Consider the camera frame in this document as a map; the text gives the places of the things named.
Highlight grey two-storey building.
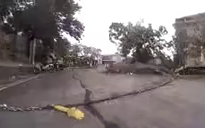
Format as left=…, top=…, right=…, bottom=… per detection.
left=172, top=10, right=205, bottom=68

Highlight grey concrete road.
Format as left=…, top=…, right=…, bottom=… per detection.
left=0, top=66, right=205, bottom=128

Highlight low wall with railing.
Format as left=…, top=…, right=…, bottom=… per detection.
left=174, top=64, right=205, bottom=76

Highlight cluster of small trees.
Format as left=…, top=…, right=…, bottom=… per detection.
left=64, top=44, right=103, bottom=68

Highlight stone wall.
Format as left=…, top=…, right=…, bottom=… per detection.
left=0, top=31, right=32, bottom=63

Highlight metal chain across road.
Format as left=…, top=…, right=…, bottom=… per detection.
left=0, top=75, right=176, bottom=113

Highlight mound of dirt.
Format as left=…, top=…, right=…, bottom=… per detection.
left=104, top=61, right=173, bottom=76

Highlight low pale building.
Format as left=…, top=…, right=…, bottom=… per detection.
left=101, top=53, right=124, bottom=66

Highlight parked motorcycles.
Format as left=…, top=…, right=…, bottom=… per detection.
left=32, top=59, right=66, bottom=74

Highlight large dark tree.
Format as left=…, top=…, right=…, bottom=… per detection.
left=0, top=0, right=86, bottom=66

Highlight yellow tag on chain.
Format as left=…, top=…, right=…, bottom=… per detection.
left=53, top=104, right=86, bottom=121

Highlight broad leafy tree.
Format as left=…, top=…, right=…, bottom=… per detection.
left=108, top=20, right=174, bottom=64

